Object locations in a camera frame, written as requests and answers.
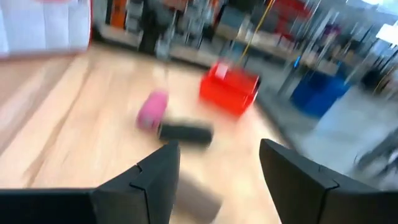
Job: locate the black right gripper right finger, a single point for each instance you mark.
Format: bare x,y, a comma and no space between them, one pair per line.
311,199

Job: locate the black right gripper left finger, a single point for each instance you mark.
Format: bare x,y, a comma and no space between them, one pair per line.
130,202

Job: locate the tan bandage roll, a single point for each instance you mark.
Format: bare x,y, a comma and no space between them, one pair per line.
199,202

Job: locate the blue storage bin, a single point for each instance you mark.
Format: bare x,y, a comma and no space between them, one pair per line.
317,93

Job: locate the red plastic basket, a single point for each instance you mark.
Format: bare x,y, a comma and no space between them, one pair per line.
230,90

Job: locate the black bandage roll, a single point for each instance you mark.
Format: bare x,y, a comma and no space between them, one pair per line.
186,133

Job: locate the pink bandage roll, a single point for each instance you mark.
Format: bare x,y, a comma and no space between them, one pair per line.
152,110

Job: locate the metal rack with red bins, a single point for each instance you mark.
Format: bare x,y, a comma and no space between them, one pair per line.
289,18

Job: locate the shelf with orange parts bins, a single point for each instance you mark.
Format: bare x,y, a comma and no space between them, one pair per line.
189,18

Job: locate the red white first aid kit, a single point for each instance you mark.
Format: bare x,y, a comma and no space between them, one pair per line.
43,25

